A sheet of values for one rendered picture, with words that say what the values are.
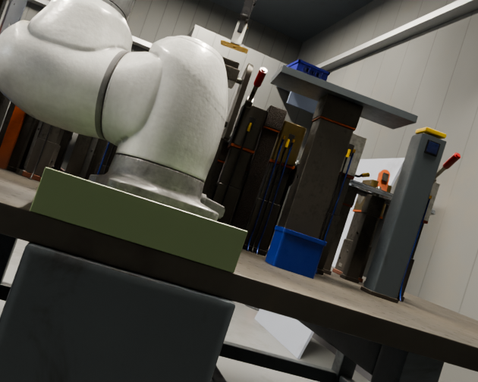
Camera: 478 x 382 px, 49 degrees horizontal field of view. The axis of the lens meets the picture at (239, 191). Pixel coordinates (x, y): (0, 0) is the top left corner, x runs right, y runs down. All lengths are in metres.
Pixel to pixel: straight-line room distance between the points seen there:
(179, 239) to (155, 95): 0.23
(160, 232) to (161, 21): 6.94
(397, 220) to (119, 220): 0.86
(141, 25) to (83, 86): 6.72
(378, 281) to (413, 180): 0.28
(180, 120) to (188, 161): 0.06
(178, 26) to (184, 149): 6.85
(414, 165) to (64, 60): 0.92
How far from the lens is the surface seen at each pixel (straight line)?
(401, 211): 1.42
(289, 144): 1.50
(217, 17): 7.78
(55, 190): 0.73
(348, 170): 1.53
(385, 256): 1.41
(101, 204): 0.73
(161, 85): 0.83
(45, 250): 0.74
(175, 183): 0.81
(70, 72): 0.87
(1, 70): 0.93
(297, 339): 3.86
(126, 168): 0.82
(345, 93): 1.35
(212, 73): 0.85
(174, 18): 7.66
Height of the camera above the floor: 0.78
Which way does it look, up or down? 3 degrees up
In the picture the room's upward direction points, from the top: 19 degrees clockwise
